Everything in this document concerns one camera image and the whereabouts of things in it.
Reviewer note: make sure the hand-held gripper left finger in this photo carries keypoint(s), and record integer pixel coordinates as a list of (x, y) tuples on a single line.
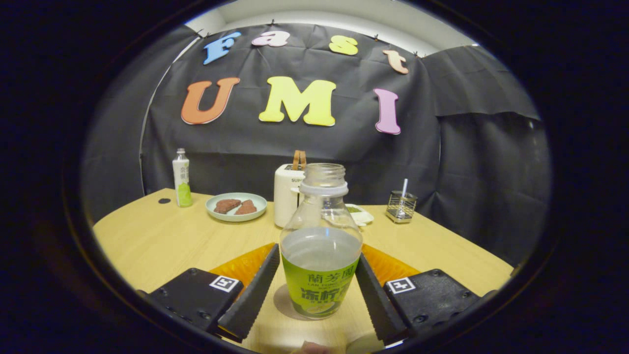
[(253, 300)]

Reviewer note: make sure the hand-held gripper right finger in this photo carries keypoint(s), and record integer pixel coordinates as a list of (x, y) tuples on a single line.
[(381, 305)]

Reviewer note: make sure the green label juice bottle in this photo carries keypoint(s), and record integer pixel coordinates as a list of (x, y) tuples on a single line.
[(319, 255)]

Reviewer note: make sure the tall white green bottle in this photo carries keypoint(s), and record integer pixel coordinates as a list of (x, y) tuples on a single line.
[(182, 182)]

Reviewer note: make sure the pale green plate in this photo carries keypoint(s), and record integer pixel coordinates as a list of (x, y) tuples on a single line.
[(236, 218)]

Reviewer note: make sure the white divided sauce dish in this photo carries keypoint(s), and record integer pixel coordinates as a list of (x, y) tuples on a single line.
[(363, 216)]

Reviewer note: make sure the white toaster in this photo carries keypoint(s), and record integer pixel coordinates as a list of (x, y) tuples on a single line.
[(286, 201)]

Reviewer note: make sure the wooden table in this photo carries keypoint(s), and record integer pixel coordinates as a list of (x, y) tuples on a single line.
[(162, 241)]

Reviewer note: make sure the white utensil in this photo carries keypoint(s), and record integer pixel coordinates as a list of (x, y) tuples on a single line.
[(404, 187)]

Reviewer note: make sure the brown bread in toaster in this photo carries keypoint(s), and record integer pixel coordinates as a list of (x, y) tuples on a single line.
[(299, 160)]

